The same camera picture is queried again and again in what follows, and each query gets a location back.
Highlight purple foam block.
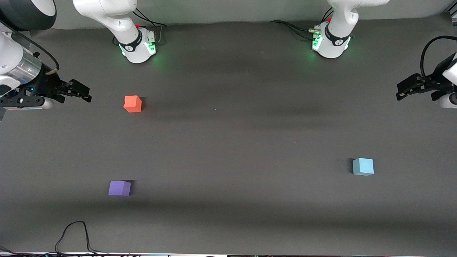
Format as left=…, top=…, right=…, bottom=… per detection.
left=108, top=181, right=131, bottom=197

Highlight light blue foam block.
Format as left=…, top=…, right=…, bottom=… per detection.
left=352, top=158, right=374, bottom=176

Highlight black right base cables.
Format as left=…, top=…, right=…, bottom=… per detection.
left=112, top=7, right=167, bottom=46

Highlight black left base cables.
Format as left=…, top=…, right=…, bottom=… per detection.
left=269, top=7, right=335, bottom=40

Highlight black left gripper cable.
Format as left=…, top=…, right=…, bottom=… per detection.
left=420, top=35, right=457, bottom=83

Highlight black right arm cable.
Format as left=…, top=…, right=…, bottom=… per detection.
left=0, top=20, right=60, bottom=72

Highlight black looped table cable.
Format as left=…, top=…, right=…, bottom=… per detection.
left=0, top=221, right=118, bottom=256

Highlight orange foam block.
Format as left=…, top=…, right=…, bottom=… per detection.
left=124, top=95, right=142, bottom=113

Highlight black base cables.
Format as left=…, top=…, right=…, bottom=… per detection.
left=269, top=7, right=335, bottom=40
left=112, top=7, right=167, bottom=46

